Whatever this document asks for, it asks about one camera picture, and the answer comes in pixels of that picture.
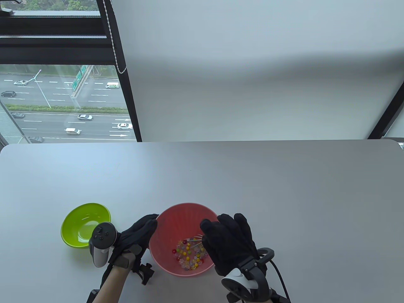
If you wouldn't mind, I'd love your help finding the person's right hand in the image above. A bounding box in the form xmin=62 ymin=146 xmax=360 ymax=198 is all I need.
xmin=200 ymin=213 xmax=259 ymax=278

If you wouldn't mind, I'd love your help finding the person's left hand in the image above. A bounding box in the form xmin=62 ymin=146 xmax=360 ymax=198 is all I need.
xmin=107 ymin=214 xmax=159 ymax=269

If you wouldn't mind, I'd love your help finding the teal whisk with wooden handle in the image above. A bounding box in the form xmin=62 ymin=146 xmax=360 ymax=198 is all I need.
xmin=181 ymin=234 xmax=204 ymax=245

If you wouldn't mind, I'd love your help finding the pile of colourful plastic decorations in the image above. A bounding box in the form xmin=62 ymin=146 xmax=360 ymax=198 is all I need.
xmin=172 ymin=240 xmax=205 ymax=271

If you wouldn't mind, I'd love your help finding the pink salad bowl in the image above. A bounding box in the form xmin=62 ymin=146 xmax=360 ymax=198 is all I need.
xmin=148 ymin=203 xmax=221 ymax=277

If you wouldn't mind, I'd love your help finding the green plastic bowl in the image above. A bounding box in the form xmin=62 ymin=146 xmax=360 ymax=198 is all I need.
xmin=61 ymin=203 xmax=111 ymax=249

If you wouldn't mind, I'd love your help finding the person's left forearm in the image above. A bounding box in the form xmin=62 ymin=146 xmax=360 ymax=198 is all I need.
xmin=92 ymin=265 xmax=130 ymax=303

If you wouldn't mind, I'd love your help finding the left black and white controller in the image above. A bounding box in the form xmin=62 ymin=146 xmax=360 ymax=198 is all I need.
xmin=88 ymin=222 xmax=119 ymax=268

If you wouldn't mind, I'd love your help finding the black and white controller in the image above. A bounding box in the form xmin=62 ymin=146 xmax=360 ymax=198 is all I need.
xmin=88 ymin=222 xmax=119 ymax=268
xmin=221 ymin=248 xmax=274 ymax=303

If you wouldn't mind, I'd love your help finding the black left wrist clamp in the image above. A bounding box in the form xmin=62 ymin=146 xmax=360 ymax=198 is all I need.
xmin=131 ymin=262 xmax=155 ymax=286

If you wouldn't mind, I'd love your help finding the right black and white controller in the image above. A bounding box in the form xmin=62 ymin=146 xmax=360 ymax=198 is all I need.
xmin=221 ymin=248 xmax=274 ymax=303

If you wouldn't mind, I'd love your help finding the white roller blind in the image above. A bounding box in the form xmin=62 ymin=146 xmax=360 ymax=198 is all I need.
xmin=110 ymin=0 xmax=404 ymax=142

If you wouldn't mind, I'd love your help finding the green highway sign gantry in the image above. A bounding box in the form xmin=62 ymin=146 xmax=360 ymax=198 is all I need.
xmin=71 ymin=65 xmax=94 ymax=98

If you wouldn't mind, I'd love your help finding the black cable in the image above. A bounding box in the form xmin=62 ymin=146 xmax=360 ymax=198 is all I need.
xmin=268 ymin=260 xmax=291 ymax=302

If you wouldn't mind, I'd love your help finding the white bead chain cord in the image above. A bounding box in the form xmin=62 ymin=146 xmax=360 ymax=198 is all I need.
xmin=100 ymin=0 xmax=127 ymax=75

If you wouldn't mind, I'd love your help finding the black slanted window post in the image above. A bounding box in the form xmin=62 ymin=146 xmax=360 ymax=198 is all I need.
xmin=368 ymin=92 xmax=404 ymax=139

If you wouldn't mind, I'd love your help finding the black window frame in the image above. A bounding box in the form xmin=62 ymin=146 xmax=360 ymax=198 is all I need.
xmin=0 ymin=0 xmax=142 ymax=142

